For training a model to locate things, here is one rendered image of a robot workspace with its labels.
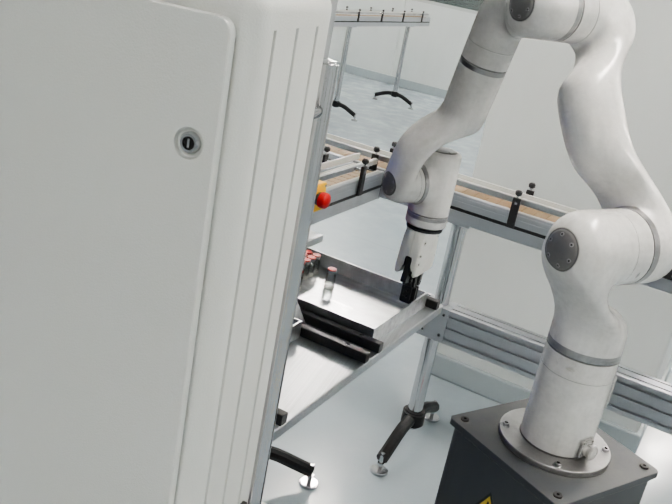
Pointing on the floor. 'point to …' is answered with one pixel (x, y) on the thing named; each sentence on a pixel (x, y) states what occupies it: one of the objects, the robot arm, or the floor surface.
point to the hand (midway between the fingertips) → (409, 293)
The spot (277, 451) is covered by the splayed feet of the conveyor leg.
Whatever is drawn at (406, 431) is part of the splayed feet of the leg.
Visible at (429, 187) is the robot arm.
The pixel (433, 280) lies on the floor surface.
